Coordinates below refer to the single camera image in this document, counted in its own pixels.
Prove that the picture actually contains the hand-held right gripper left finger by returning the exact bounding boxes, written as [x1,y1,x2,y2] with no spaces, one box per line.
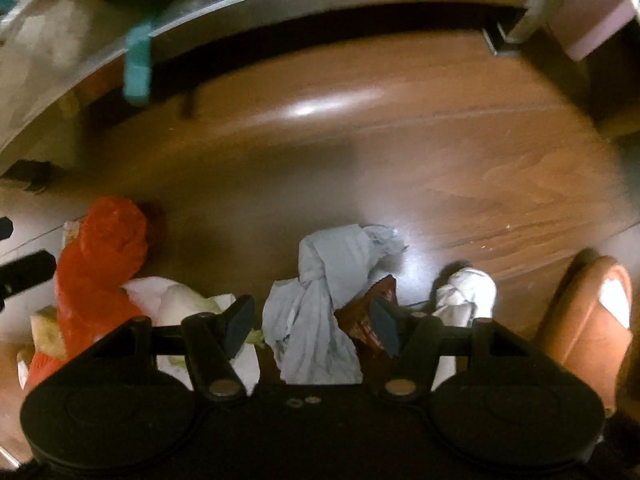
[95,295,256,402]

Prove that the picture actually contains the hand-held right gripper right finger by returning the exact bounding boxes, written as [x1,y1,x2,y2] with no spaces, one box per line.
[370,297,542,404]

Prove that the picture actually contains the brown snack wrapper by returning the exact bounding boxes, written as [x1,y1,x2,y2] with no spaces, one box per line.
[334,275,401,359]

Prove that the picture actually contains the napa cabbage piece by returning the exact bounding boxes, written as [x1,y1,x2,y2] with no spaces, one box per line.
[156,285,267,352]

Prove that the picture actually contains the pale yellow food scrap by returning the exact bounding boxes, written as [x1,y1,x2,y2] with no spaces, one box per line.
[29,307,68,362]

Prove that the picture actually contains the orange plastic bag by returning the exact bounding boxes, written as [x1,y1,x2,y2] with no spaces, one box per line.
[25,196,151,392]

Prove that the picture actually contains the light blue crumpled cloth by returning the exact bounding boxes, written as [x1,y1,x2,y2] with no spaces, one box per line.
[262,224,409,386]

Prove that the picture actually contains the white knotted tissue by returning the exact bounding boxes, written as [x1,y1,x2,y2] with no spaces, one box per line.
[431,266,499,334]

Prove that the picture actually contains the white paper sheet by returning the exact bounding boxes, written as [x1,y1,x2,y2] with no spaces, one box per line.
[121,276,262,394]

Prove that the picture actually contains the brown slipper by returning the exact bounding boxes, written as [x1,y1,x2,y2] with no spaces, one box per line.
[531,254,635,417]

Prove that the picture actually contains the teal hanging cloth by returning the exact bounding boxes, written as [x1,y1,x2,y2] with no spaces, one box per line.
[122,12,176,107]

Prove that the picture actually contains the pink box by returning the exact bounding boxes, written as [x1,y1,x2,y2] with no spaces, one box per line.
[547,0,637,62]

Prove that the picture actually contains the black foot bracket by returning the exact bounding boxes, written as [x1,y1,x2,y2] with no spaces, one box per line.
[481,26,522,57]

